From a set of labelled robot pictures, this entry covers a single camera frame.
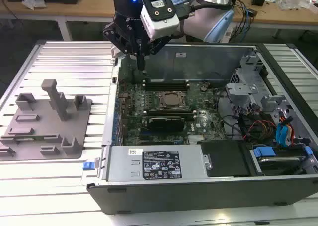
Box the grey case latch handle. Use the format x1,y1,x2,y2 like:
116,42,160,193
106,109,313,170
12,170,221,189
111,46,123,58

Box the black camera cable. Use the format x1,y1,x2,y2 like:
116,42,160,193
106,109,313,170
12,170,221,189
176,1,233,20

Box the blue disk carrier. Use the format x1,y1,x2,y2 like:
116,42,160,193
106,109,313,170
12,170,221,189
250,145,313,177

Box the grey parts rack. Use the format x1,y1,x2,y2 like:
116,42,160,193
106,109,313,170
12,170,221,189
0,78,93,161

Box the black graphics card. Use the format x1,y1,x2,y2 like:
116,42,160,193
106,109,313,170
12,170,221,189
146,115,186,133

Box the clear plastic bags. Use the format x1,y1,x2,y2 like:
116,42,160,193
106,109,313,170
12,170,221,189
277,0,313,12

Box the black RAM slot bank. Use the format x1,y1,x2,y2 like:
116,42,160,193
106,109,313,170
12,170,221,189
145,78,190,92
143,108,195,116

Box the silver chipset heatsink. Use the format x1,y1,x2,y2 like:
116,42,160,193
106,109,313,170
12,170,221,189
187,134,207,145

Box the metal CPU socket cover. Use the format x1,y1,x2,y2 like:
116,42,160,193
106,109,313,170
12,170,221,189
158,90,187,109

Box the black plastic cover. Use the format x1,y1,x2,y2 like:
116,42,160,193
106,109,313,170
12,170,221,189
198,139,251,178

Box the silver power supply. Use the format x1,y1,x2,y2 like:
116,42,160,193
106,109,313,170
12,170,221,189
106,145,210,183

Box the thin blue cable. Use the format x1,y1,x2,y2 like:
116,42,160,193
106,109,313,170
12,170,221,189
244,2,252,42

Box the green RAM stick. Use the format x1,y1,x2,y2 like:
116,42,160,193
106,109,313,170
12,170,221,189
15,134,58,139
148,78,186,84

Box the grey metal drive cage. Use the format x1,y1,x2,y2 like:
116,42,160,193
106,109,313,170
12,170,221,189
225,51,270,112

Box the orange wire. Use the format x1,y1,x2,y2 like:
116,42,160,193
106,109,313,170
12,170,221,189
278,111,296,145

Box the black wire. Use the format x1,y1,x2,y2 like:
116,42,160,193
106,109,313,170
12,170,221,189
220,115,246,140

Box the crumpled white paper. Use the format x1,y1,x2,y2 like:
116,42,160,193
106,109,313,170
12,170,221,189
21,0,47,11

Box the CPU with silver top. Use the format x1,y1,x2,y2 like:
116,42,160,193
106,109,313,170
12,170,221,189
165,93,180,105

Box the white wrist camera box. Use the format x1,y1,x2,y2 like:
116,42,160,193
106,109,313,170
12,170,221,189
140,0,180,41

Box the green motherboard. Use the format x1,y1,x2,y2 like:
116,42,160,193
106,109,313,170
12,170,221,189
116,79,228,146

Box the red yellow power wires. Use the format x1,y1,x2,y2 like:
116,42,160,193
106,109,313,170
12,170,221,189
243,119,277,140

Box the black PC case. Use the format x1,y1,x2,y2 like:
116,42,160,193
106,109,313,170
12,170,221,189
86,41,318,216

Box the wooden desk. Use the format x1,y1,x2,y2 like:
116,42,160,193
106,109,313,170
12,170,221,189
0,0,318,42

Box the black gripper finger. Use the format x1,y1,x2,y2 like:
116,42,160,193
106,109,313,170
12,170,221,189
102,23,141,70
140,35,172,70

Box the blue flat wire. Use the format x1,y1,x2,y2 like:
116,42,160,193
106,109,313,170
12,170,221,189
283,121,294,147
275,123,286,147

